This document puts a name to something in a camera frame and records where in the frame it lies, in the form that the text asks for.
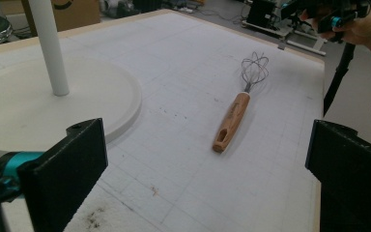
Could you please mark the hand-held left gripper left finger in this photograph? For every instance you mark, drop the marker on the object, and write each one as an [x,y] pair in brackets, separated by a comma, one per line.
[67,174]

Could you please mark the brown cardboard box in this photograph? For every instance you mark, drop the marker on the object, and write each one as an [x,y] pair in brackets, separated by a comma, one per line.
[74,13]

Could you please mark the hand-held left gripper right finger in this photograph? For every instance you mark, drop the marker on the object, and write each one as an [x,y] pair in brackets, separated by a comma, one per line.
[354,180]

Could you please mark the white metal stand frame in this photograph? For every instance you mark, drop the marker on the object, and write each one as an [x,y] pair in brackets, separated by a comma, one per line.
[290,37]

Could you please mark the black equipment box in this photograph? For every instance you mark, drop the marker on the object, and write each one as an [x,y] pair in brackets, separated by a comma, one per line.
[260,12]

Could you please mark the white pole stand round base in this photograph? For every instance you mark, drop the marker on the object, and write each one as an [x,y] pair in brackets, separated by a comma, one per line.
[29,106]

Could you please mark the dark bag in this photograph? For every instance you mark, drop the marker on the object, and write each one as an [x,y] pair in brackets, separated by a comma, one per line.
[125,8]

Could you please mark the white grid mat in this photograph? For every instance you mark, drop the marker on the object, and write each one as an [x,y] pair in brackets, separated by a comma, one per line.
[180,129]

